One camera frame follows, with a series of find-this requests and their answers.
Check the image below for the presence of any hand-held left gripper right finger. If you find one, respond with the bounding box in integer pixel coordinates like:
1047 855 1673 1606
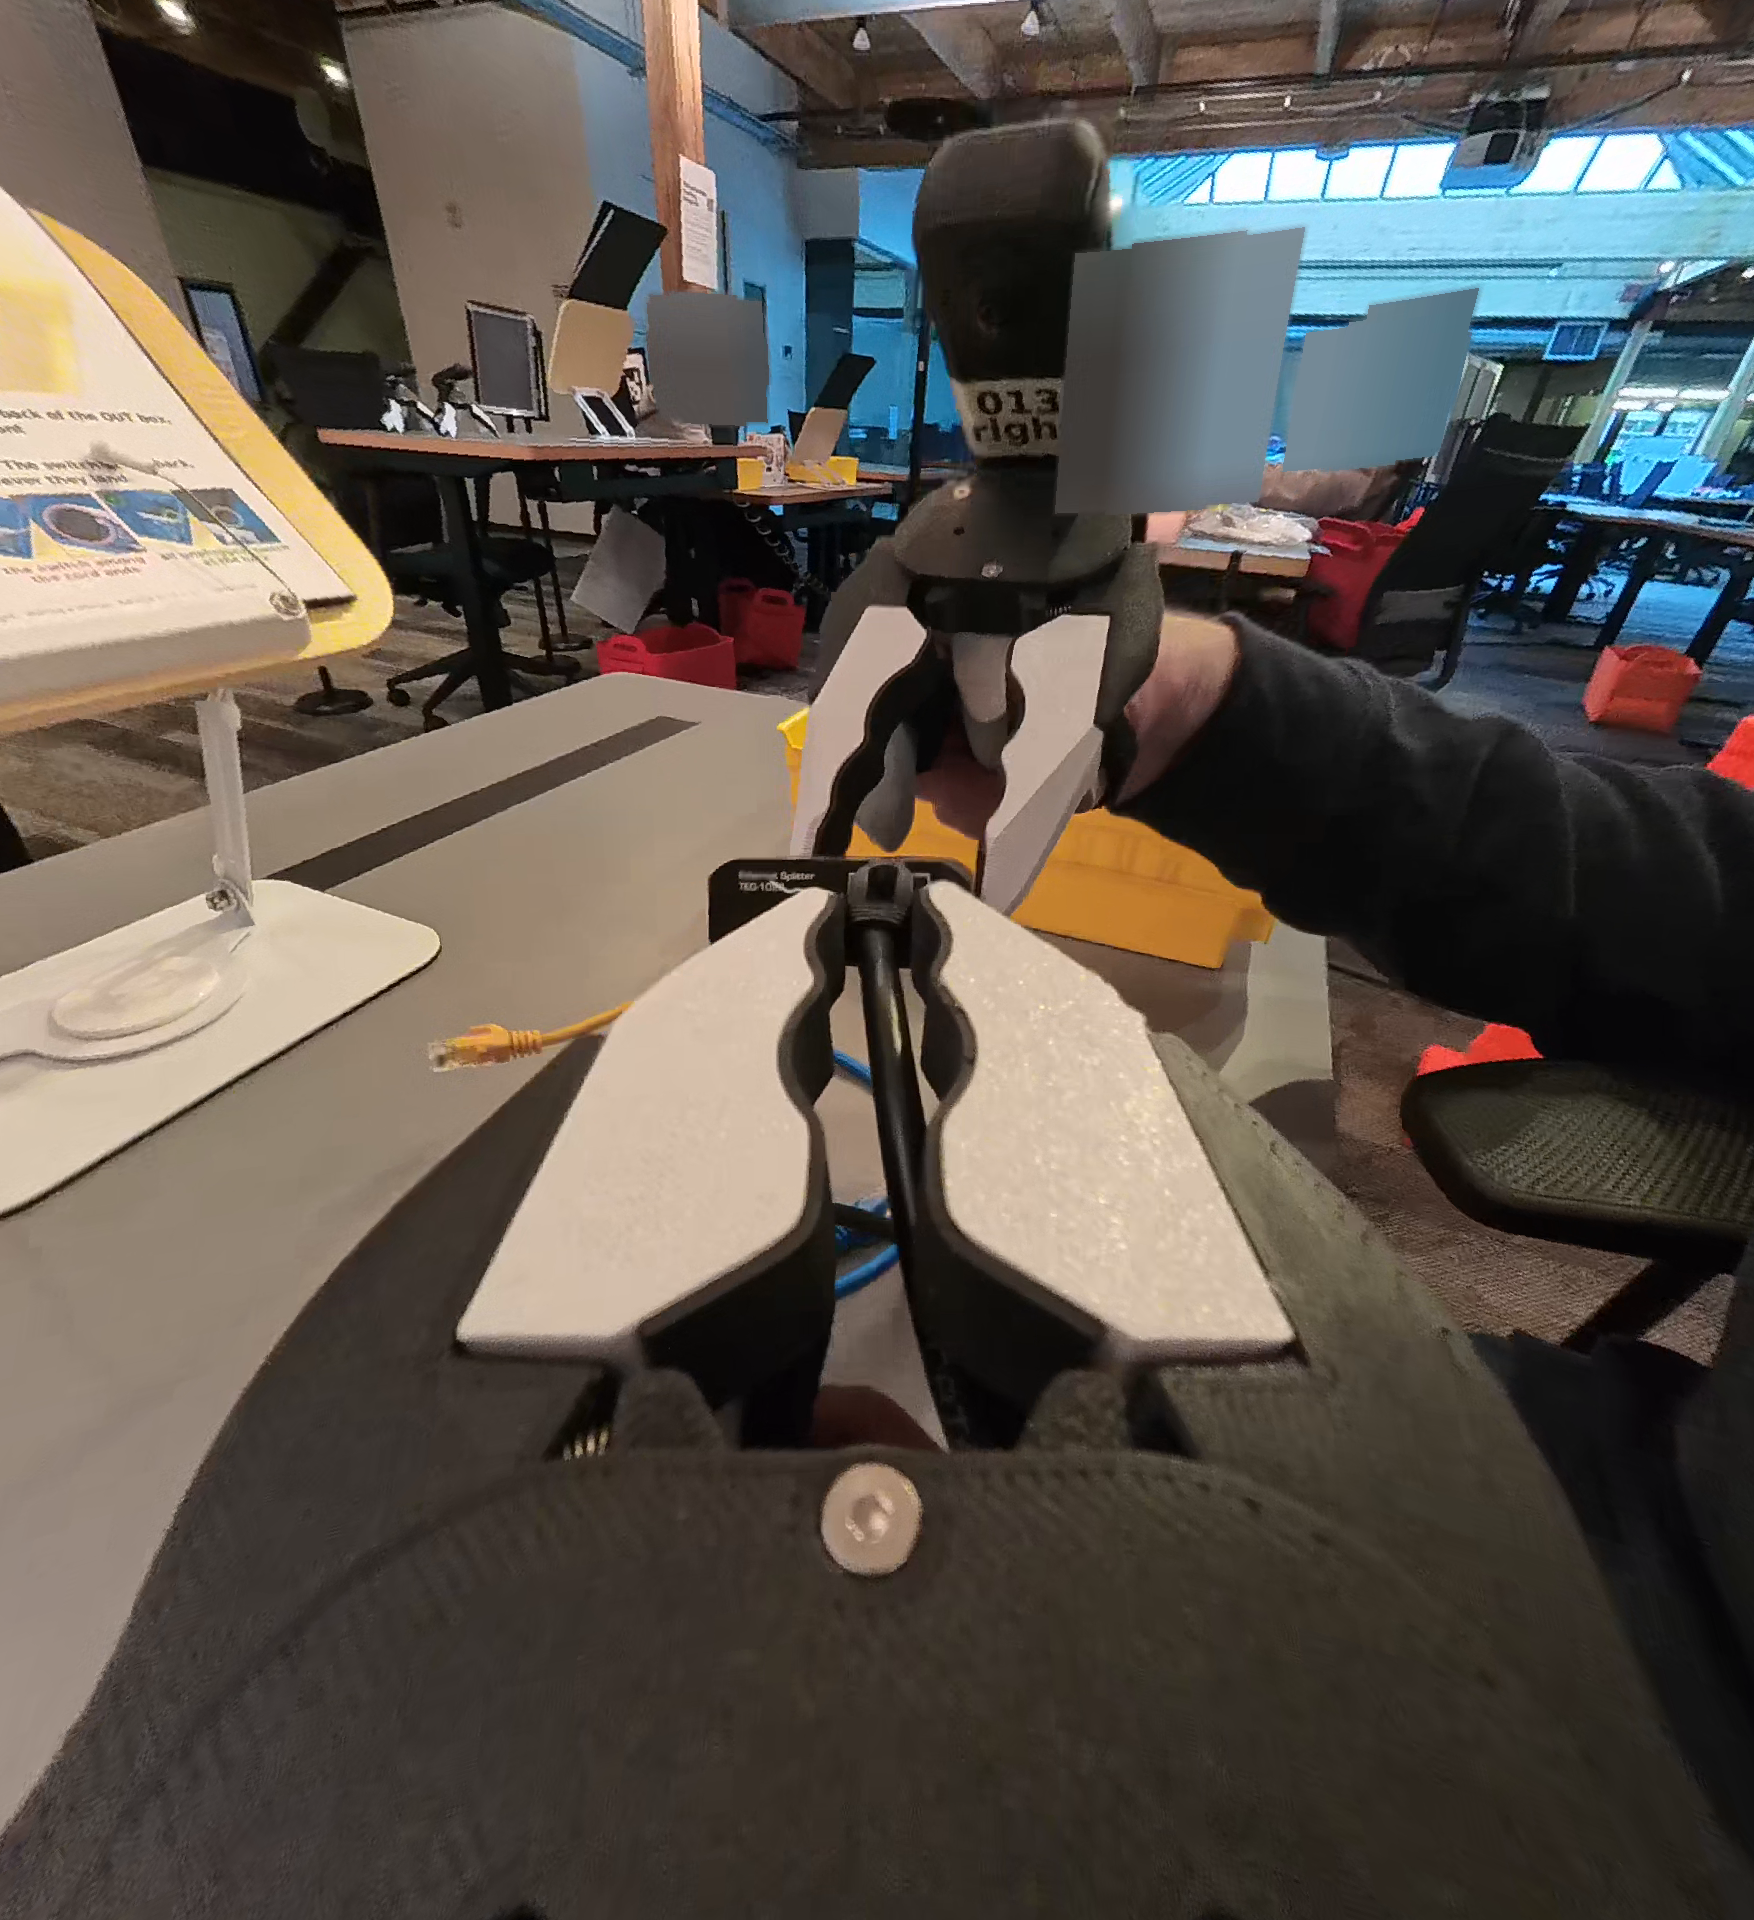
912 877 1295 1368

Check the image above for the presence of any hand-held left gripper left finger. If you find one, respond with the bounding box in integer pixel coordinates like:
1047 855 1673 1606
453 885 835 1368

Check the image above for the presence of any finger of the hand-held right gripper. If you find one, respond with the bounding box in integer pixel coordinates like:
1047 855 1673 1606
979 614 1115 917
790 604 938 855

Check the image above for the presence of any yellow plastic bin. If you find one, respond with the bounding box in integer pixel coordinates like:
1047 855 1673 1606
775 704 1276 972

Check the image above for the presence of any black ethernet splitter box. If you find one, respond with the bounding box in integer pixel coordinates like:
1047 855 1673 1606
708 855 974 937

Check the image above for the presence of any yellow ethernet cable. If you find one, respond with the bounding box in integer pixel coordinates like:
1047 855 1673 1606
426 1001 633 1073

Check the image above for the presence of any black ethernet cable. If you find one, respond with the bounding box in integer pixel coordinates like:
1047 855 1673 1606
844 859 938 1276

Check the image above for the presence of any blue ethernet cable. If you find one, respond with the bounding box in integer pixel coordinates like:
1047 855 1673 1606
828 1050 907 1304

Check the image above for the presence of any person's right forearm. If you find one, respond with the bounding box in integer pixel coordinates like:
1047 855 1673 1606
1117 614 1754 1088

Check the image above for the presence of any person's right hand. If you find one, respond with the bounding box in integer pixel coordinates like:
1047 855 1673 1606
1117 611 1242 804

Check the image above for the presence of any person's left hand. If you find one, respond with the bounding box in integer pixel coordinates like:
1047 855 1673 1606
812 1378 947 1452

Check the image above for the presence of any orange traffic cone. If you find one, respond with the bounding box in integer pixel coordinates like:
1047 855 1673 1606
1415 1025 1542 1080

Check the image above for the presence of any wooden desk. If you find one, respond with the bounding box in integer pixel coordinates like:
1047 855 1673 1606
313 427 764 692

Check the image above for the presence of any black mesh office chair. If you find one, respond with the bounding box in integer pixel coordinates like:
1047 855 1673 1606
1355 411 1592 684

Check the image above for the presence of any computer monitor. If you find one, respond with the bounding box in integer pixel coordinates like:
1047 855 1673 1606
464 299 548 421

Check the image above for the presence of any black mesh chair armrest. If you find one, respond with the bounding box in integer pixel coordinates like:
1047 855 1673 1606
1401 1056 1754 1345

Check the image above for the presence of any instruction sheet stand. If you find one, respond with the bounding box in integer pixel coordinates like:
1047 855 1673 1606
0 120 443 1235

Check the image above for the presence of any wooden post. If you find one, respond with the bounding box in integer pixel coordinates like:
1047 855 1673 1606
642 0 708 295

